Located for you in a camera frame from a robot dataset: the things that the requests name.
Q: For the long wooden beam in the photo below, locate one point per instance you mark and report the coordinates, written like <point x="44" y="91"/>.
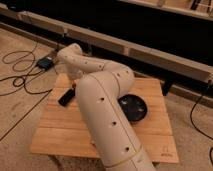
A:
<point x="177" y="64"/>

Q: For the black smartphone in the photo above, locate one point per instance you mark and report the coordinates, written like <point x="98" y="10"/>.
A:
<point x="64" y="100"/>

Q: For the black bowl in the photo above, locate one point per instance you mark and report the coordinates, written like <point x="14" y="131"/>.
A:
<point x="134" y="107"/>

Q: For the blue black power adapter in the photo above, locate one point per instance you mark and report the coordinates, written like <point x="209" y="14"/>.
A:
<point x="45" y="63"/>

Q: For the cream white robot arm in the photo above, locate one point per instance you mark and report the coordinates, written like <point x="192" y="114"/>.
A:
<point x="97" y="93"/>

